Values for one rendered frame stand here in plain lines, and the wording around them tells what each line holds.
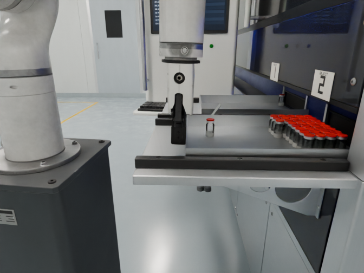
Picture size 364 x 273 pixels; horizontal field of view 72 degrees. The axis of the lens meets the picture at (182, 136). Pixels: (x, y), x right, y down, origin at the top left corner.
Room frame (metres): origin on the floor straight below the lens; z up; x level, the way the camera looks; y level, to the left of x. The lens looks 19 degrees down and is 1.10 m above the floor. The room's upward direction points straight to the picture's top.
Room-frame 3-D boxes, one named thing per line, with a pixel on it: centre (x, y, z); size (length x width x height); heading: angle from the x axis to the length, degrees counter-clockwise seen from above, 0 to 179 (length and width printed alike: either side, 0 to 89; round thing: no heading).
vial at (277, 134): (0.61, -0.25, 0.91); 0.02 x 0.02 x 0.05
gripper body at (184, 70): (0.51, 0.00, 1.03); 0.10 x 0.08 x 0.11; 178
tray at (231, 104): (0.91, -0.24, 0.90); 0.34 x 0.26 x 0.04; 88
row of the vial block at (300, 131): (0.57, -0.27, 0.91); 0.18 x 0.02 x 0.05; 179
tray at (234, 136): (0.58, -0.18, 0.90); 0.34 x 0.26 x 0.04; 89
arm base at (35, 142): (0.54, 0.34, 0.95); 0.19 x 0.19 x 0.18
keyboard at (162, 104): (1.26, 0.01, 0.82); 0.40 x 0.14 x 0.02; 81
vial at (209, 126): (0.62, -0.07, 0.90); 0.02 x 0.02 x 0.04
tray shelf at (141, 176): (0.75, -0.16, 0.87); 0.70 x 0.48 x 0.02; 178
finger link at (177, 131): (0.50, 0.01, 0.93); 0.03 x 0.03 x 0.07; 88
